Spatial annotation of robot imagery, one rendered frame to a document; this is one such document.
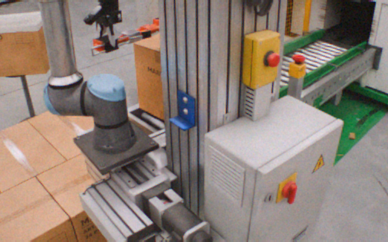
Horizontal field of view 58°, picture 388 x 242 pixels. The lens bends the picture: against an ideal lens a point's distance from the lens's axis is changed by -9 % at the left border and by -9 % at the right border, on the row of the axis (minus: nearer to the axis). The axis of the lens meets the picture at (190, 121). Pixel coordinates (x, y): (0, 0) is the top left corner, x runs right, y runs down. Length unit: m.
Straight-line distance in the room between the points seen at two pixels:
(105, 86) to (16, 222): 0.91
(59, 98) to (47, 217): 0.75
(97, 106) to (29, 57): 1.89
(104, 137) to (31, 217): 0.74
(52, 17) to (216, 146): 0.59
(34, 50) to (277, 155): 2.35
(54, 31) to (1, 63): 2.01
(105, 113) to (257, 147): 0.50
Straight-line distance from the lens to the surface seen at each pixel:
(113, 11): 1.62
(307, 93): 2.62
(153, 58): 1.92
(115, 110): 1.17
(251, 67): 0.93
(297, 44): 3.47
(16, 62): 3.07
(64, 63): 1.17
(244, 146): 0.91
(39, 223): 1.78
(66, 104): 1.20
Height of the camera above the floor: 1.76
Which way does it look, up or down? 32 degrees down
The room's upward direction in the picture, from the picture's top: 1 degrees counter-clockwise
